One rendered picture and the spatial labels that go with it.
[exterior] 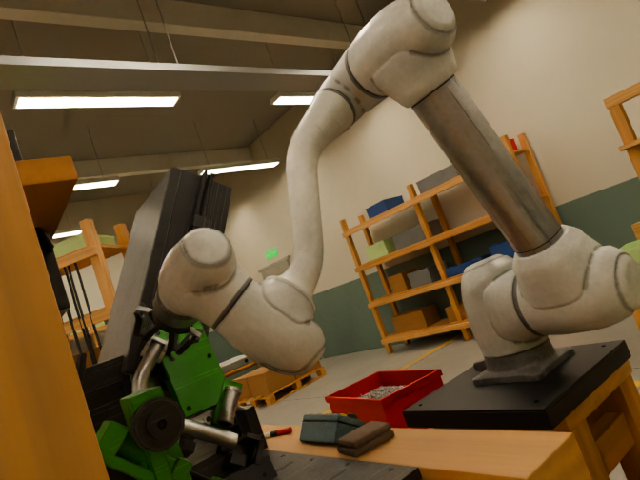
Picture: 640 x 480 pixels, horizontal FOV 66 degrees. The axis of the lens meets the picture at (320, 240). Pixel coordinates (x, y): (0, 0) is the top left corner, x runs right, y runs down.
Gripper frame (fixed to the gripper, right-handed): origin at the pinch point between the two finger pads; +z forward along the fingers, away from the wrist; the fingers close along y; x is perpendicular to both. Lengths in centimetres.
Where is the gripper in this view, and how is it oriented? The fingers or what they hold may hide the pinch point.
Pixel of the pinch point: (155, 348)
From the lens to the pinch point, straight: 110.5
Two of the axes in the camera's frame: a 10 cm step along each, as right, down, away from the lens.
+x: -2.3, 7.2, -6.5
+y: -8.7, -4.5, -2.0
